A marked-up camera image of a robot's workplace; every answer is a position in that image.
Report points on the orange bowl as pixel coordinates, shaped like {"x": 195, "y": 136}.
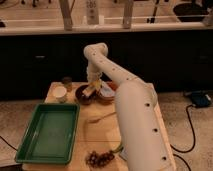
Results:
{"x": 105, "y": 99}

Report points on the dark purple bowl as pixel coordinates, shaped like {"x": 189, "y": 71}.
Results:
{"x": 81, "y": 98}

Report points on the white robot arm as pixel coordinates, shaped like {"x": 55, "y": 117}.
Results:
{"x": 144, "y": 139}

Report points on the white cloth in bowl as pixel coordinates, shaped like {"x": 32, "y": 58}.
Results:
{"x": 106, "y": 90}

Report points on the yellow-white gripper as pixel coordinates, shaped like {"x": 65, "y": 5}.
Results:
{"x": 92, "y": 88}

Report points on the dark blue floor device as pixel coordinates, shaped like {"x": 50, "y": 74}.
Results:
{"x": 200, "y": 99}

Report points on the wooden spoon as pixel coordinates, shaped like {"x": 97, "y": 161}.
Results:
{"x": 97, "y": 119}

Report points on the white cup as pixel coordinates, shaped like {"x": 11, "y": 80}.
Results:
{"x": 60, "y": 93}

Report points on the green vegetable stalk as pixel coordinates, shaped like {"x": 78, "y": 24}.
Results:
{"x": 117, "y": 149}

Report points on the bunch of purple grapes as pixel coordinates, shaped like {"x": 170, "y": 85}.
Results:
{"x": 96, "y": 160}

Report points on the green plastic tray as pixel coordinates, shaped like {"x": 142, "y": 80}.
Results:
{"x": 50, "y": 135}

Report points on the small glass jar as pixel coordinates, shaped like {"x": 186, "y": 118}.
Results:
{"x": 67, "y": 82}

